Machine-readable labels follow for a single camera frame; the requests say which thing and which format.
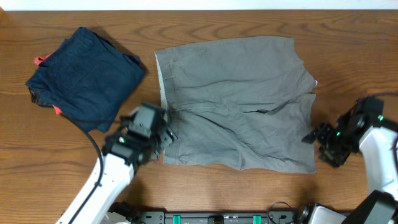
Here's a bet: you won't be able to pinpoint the grey shorts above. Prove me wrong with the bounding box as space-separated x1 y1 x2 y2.
155 36 317 174

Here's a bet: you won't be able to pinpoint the folded red garment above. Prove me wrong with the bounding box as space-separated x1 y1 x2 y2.
34 54 62 115

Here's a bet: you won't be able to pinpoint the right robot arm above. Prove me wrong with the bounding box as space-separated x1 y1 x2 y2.
299 94 397 224

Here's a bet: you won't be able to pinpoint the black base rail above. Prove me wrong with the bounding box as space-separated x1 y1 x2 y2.
108 201 352 224

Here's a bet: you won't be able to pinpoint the folded navy blue garment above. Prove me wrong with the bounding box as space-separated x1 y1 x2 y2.
26 27 144 133

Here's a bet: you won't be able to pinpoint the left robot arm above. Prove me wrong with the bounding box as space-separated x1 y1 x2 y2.
58 103 177 224

